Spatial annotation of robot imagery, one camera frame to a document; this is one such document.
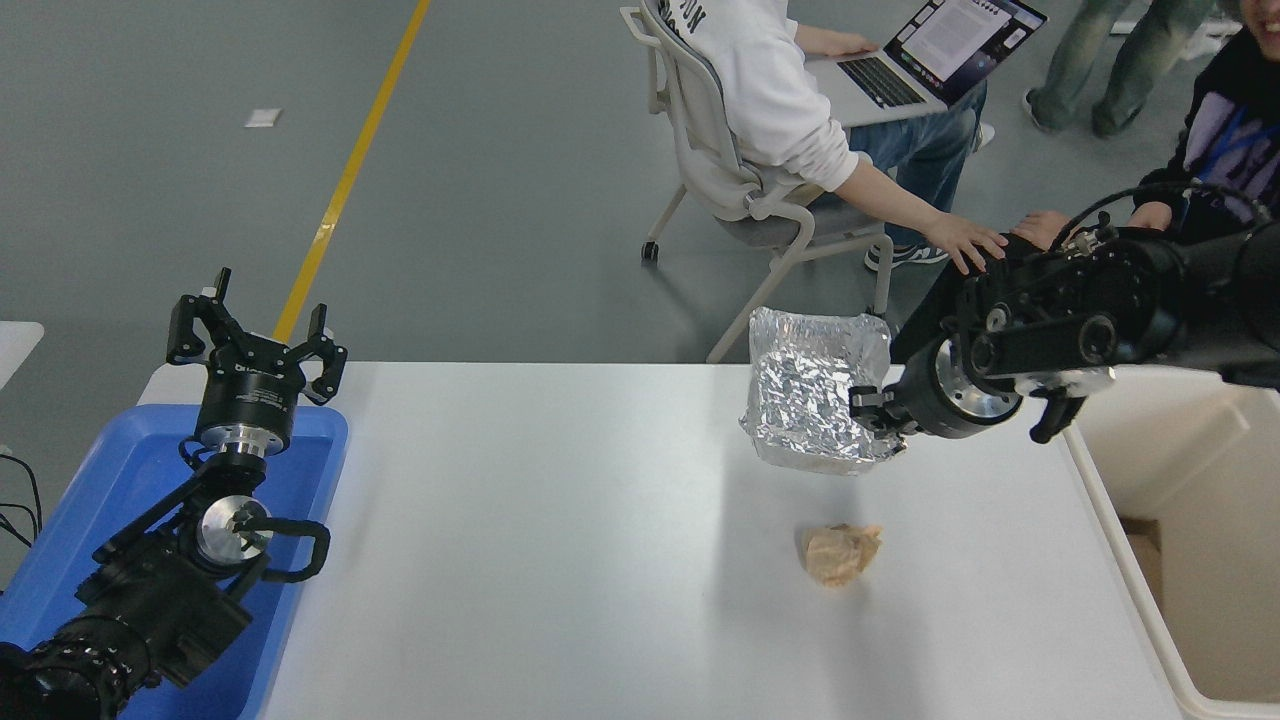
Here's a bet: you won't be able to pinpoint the large pale bin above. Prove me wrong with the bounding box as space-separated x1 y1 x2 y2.
1060 365 1280 720

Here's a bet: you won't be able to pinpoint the silver laptop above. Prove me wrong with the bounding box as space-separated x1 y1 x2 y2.
805 0 1049 129

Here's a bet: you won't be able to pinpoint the white table corner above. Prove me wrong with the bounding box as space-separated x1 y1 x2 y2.
0 320 46 386

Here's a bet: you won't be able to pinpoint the foil tray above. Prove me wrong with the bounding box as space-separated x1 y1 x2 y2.
740 306 909 476

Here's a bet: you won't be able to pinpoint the thin black cables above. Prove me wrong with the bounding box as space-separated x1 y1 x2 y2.
0 450 43 551

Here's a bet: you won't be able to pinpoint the person's right hand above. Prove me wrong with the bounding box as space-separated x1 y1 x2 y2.
925 213 1009 273

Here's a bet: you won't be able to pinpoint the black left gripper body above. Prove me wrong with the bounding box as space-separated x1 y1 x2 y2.
196 336 304 438

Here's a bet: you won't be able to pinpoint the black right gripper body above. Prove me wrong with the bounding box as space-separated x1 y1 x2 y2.
895 338 1001 441

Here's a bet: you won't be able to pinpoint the crumpled tan paper ball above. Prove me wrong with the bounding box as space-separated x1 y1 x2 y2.
800 523 883 589

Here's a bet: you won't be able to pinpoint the white office chair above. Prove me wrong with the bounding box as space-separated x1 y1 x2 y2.
620 0 896 364

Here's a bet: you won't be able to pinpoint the person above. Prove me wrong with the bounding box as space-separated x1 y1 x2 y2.
890 0 1280 366
655 0 1009 276
1025 0 1216 139

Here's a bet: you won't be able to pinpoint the blue plastic tray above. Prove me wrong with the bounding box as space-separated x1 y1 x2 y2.
0 403 349 720

